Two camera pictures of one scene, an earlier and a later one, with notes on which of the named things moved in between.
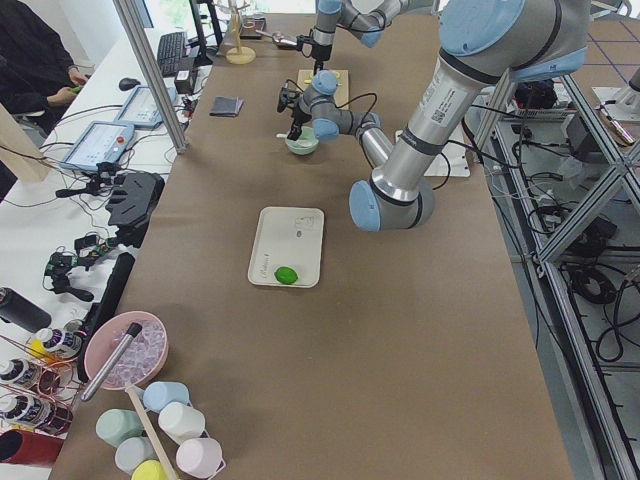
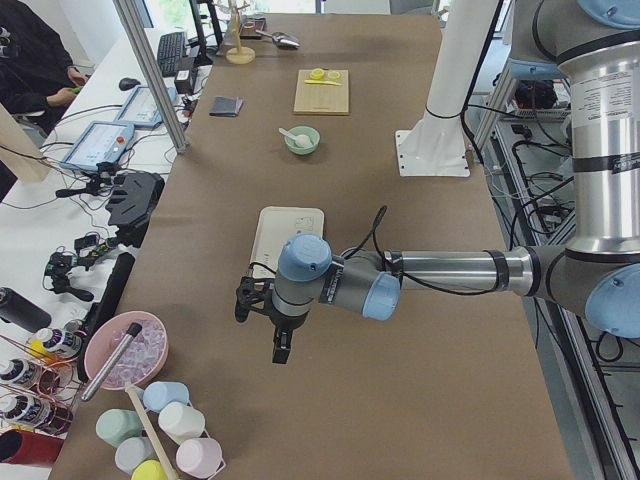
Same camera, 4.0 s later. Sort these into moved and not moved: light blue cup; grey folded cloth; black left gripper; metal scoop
Moved: black left gripper
Not moved: grey folded cloth; metal scoop; light blue cup
